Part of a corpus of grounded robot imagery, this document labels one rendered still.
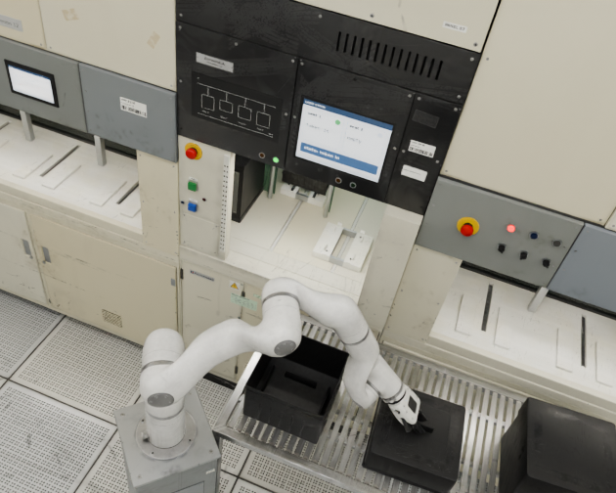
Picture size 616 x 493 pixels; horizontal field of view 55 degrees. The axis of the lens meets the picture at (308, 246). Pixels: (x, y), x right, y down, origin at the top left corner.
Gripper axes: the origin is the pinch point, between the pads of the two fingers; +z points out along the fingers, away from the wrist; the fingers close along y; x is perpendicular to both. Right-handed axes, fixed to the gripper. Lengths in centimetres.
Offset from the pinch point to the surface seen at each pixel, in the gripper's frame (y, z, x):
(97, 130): 44, -128, 68
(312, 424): -12.6, -22.4, 24.2
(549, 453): -3.6, 17.6, -35.3
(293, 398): 0.6, -21.6, 38.2
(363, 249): 71, -27, 25
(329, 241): 70, -37, 35
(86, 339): 41, -50, 175
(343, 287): 50, -26, 29
